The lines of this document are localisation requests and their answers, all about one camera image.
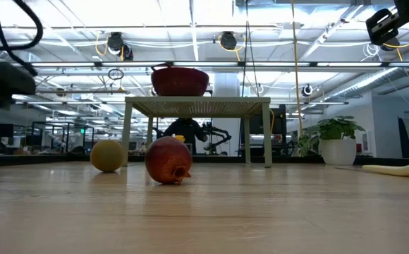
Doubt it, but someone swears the brown kiwi fruit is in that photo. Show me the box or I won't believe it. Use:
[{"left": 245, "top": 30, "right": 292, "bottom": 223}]
[{"left": 90, "top": 140, "right": 126, "bottom": 174}]

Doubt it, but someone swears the purple plastic colander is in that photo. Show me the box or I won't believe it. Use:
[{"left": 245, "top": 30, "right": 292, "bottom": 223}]
[{"left": 150, "top": 63, "right": 210, "bottom": 97}]

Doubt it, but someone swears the dark red pomegranate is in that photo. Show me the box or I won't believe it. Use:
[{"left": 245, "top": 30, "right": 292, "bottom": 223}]
[{"left": 144, "top": 135, "right": 194, "bottom": 186}]

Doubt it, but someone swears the green plant in white pot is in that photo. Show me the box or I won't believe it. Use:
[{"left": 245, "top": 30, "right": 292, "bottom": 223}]
[{"left": 298, "top": 115, "right": 367, "bottom": 166}]

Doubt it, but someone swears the person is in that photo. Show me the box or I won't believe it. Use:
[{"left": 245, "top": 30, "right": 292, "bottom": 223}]
[{"left": 162, "top": 118, "right": 208, "bottom": 155}]

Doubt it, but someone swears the green perforated metal shelf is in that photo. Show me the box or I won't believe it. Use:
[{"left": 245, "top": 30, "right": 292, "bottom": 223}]
[{"left": 120, "top": 96, "right": 274, "bottom": 169}]

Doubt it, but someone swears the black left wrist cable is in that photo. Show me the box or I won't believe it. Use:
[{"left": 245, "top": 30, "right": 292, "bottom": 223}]
[{"left": 0, "top": 0, "right": 44, "bottom": 77}]

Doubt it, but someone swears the long yellow cable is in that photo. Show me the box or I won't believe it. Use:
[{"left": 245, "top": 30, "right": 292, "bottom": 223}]
[{"left": 290, "top": 0, "right": 303, "bottom": 137}]

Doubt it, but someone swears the thin black hanging cable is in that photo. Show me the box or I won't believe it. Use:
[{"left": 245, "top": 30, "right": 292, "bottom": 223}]
[{"left": 241, "top": 0, "right": 261, "bottom": 97}]

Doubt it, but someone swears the knife with cream handle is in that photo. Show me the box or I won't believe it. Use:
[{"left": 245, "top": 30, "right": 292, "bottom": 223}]
[{"left": 362, "top": 164, "right": 409, "bottom": 178}]

